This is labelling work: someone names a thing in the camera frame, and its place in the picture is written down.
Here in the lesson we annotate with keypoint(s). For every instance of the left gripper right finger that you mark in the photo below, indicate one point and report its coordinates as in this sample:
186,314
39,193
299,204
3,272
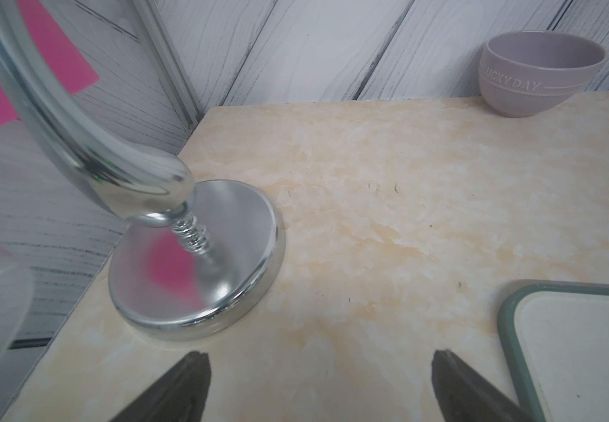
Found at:
464,395

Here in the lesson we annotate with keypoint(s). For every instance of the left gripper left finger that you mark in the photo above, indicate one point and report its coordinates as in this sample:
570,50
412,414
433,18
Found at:
179,395

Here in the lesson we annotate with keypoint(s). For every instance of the beige cutting board green rim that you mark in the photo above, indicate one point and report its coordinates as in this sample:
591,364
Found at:
555,338

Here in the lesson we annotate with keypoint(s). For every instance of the chrome wine glass rack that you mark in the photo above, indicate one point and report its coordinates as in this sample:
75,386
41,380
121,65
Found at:
196,256

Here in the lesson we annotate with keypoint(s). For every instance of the grey ceramic bowl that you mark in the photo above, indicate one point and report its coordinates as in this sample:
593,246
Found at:
522,74

